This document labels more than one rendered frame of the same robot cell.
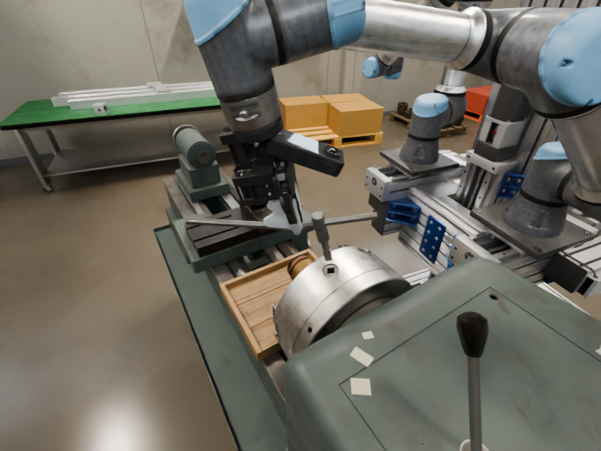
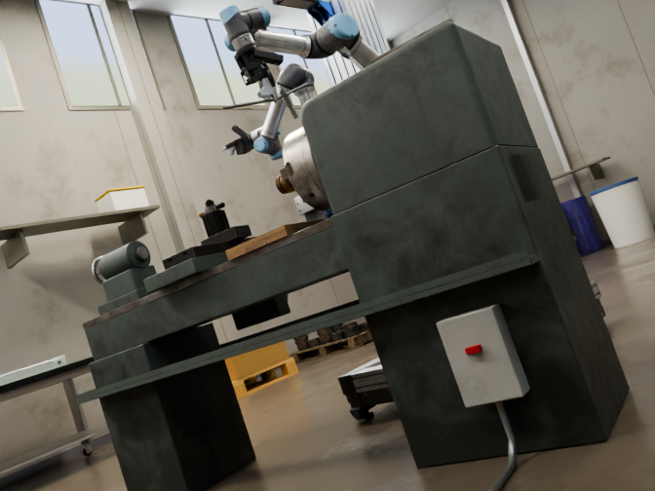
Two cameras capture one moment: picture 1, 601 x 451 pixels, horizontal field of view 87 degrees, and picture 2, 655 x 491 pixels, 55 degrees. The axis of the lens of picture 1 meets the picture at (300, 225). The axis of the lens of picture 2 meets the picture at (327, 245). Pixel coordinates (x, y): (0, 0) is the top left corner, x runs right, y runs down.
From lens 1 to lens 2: 2.14 m
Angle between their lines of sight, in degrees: 47
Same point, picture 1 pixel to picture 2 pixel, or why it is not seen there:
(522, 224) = not seen: hidden behind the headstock
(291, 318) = (293, 145)
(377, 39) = (272, 40)
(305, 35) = (256, 17)
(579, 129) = (362, 53)
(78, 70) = not seen: outside the picture
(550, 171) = not seen: hidden behind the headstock
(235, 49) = (240, 18)
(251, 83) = (246, 28)
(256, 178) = (253, 64)
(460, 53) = (304, 46)
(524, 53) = (324, 33)
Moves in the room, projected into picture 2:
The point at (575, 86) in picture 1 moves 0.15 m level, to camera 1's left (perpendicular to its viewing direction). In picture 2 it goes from (343, 30) to (309, 34)
